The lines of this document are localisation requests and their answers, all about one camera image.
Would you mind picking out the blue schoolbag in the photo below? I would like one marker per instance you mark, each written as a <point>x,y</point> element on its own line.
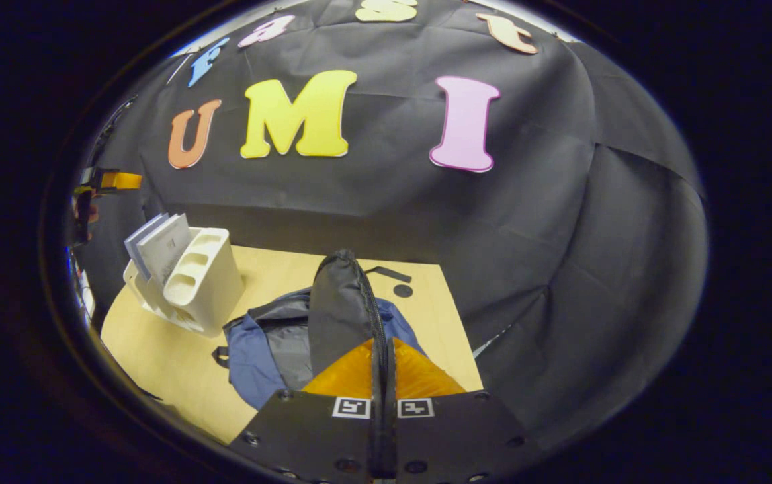
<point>338,309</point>

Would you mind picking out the thin white rod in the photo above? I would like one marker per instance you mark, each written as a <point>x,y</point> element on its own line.
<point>179,68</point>

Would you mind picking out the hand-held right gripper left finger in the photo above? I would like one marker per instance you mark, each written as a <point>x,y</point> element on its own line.
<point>312,437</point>

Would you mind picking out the lit computer screen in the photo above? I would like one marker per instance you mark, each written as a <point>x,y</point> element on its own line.
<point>83,286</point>

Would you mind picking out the black backdrop cloth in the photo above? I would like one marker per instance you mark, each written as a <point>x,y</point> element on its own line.
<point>493,235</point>

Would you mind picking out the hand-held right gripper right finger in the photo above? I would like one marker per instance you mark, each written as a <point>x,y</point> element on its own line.
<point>453,437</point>

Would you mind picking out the black round table grommet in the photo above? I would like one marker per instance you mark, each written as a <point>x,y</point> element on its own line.
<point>402,290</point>

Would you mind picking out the white bookshelf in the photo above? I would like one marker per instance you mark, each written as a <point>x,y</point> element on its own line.
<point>214,289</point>

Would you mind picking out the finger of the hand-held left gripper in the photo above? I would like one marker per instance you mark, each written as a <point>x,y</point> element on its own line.
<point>122,180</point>

